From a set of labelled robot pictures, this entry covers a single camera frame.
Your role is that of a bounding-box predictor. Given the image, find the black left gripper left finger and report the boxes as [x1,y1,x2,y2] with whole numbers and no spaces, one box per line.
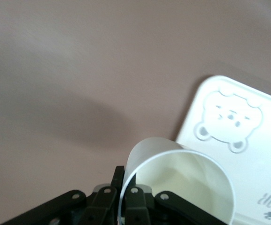
[1,165,126,225]

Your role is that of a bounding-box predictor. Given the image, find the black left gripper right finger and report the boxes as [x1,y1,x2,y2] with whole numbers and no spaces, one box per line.
[123,184,234,225]

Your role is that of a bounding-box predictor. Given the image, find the white plastic cup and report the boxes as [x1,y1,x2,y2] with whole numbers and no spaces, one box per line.
[119,137,235,225]

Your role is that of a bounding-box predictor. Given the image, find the white bear print tray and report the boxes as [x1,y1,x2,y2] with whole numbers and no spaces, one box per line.
[175,75,271,225]

